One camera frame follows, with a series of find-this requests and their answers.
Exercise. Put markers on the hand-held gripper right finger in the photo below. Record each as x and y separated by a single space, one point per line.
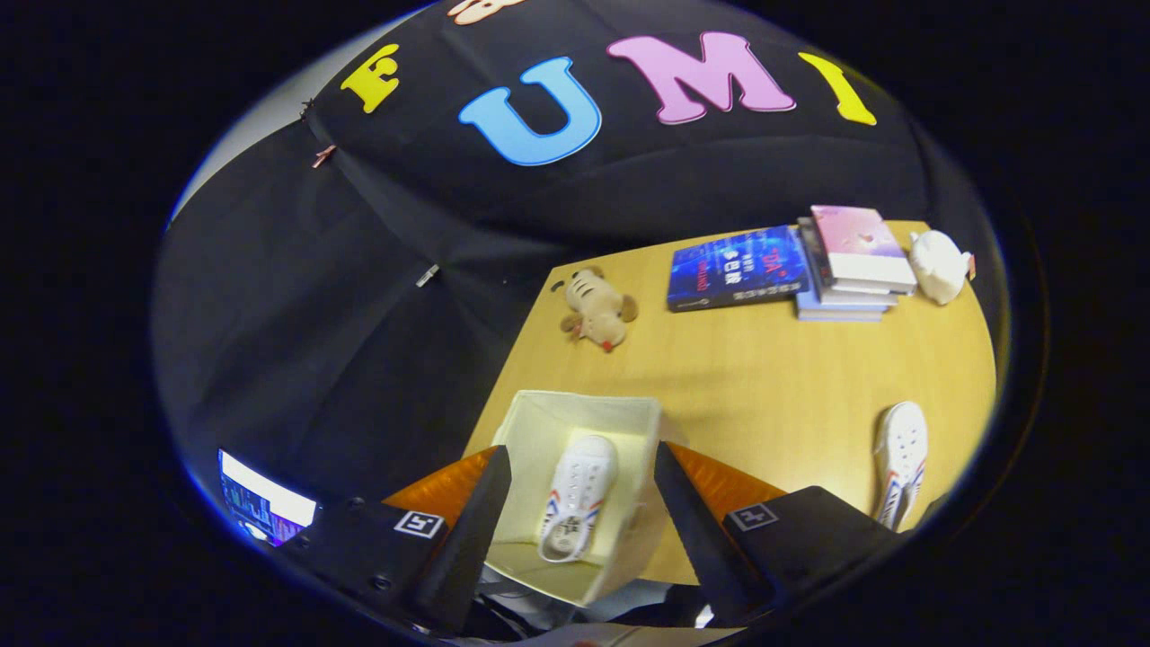
696 539

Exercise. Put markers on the dark blue book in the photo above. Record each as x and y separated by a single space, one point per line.
737 270

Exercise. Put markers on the cream fabric storage box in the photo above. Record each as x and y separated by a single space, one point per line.
539 422

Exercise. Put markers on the light blue book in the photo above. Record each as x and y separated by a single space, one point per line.
827 311

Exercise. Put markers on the white plush toy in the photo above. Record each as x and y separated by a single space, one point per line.
939 270

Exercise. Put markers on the dark cover book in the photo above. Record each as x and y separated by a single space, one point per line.
809 252

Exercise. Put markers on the black backdrop cloth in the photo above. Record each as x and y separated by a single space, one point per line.
314 314

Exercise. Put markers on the pink clothes peg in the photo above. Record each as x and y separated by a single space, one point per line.
323 155

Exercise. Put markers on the white shoe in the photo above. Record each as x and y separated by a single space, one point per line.
579 485
901 440

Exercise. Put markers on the beige plush toy animal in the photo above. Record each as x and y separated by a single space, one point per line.
600 310

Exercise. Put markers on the white clothes peg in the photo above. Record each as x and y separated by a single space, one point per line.
428 275

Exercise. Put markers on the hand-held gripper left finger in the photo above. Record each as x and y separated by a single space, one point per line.
472 539

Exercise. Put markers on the computer monitor screen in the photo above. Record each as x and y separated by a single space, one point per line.
265 499

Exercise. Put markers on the pink cover book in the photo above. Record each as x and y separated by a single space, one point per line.
858 238

